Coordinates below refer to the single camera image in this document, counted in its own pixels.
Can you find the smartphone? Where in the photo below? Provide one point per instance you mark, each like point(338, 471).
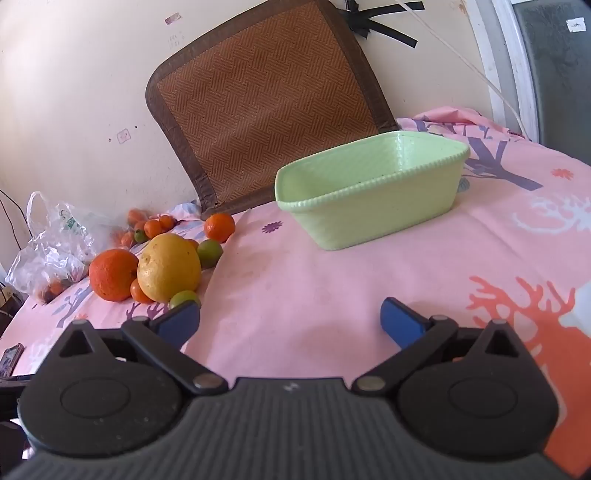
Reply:
point(10, 358)

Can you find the pile of small tangerines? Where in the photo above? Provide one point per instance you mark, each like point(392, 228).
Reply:
point(153, 228)

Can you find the large orange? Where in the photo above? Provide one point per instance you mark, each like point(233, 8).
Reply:
point(111, 274)

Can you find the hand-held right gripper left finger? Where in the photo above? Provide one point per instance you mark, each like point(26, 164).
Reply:
point(178, 324)

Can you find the clear plastic bag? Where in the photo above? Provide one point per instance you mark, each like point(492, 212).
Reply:
point(51, 249)

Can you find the white window frame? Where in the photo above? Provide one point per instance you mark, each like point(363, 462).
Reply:
point(503, 55)

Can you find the black tape strips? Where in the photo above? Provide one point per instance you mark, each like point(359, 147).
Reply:
point(392, 32)

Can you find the brown woven seat mat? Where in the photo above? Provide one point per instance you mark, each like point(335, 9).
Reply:
point(268, 106)

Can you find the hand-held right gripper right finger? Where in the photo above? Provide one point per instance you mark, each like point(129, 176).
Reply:
point(401, 325)

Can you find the pink wall sticker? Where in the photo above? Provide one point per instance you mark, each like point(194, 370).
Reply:
point(123, 135)

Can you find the small green lime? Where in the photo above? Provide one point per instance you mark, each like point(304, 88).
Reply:
point(140, 236)

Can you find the medium tangerine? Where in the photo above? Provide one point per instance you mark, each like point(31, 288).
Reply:
point(219, 227)

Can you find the large yellow citrus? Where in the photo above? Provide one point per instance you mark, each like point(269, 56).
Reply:
point(168, 267)

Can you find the pink printed bedsheet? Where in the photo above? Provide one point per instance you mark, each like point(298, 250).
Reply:
point(300, 286)

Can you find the white wall sticker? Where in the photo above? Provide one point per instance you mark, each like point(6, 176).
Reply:
point(172, 18)

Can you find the light green plastic basket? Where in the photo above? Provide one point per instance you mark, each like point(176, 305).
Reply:
point(369, 217)

